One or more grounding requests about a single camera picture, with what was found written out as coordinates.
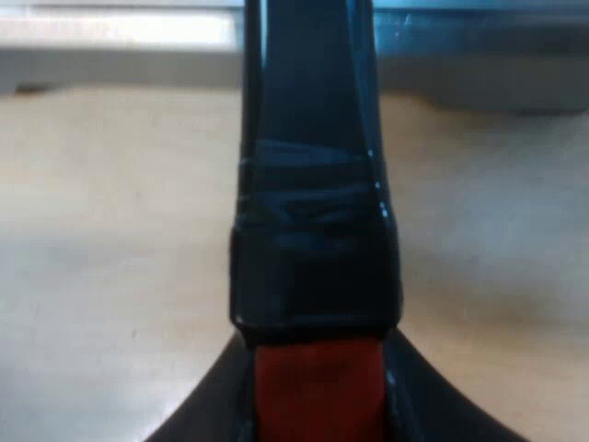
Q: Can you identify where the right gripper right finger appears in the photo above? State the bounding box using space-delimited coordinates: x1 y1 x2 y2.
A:
380 327 499 442

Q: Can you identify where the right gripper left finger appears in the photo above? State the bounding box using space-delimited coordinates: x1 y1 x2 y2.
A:
145 331 260 442

